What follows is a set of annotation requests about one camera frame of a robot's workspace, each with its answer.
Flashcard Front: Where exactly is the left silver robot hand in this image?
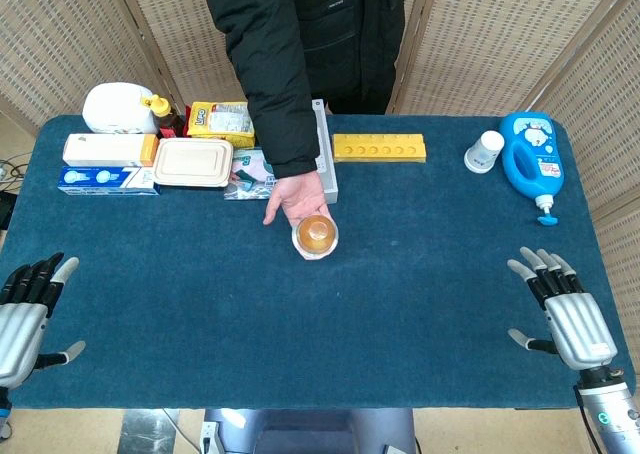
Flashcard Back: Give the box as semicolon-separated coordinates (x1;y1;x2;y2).
0;252;87;389

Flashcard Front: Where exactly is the clear cup with orange content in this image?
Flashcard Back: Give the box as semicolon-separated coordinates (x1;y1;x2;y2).
291;214;340;262

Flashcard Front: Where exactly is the beige lunch box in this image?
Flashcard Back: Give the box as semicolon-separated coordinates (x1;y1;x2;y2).
152;136;235;189

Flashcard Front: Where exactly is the person's black jacket torso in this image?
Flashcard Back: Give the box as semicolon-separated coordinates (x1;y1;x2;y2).
294;0;407;116

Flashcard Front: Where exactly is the teal printed packet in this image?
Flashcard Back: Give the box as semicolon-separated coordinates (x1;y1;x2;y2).
223;146;279;202

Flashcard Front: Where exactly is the white rounded container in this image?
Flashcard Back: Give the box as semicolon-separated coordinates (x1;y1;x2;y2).
82;81;161;135

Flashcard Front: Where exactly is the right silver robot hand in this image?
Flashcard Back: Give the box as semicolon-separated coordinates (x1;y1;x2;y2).
506;246;618;372

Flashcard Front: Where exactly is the yellow capped sauce bottle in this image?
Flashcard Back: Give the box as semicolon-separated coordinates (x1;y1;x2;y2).
141;94;187;139

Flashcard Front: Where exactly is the person's bare hand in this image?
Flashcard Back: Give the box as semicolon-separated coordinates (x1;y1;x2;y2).
262;170;332;228

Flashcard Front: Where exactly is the blue detergent bottle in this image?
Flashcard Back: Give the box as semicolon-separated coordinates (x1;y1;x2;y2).
498;111;566;227

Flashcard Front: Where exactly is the blue table cloth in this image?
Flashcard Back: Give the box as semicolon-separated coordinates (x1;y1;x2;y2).
0;113;636;411

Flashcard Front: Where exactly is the yellow snack box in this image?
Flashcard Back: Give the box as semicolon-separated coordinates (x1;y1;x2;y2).
186;100;256;149

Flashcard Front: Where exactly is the grey metal bar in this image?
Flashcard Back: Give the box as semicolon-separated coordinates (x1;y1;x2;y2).
311;99;340;205

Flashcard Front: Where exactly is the person's black jacket sleeve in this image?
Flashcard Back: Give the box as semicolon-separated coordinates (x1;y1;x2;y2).
198;0;371;180

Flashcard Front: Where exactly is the yellow block with holes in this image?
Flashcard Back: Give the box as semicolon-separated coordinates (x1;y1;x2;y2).
332;133;428;164

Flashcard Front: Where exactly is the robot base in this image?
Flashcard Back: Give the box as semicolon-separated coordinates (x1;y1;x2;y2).
203;407;417;454

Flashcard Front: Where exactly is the white power strip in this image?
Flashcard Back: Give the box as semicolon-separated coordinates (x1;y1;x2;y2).
199;421;219;454

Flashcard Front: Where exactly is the blue and white box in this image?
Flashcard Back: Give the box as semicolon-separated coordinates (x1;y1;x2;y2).
56;165;161;197

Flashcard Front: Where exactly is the white and orange box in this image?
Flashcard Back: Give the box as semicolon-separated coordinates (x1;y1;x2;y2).
62;132;160;168

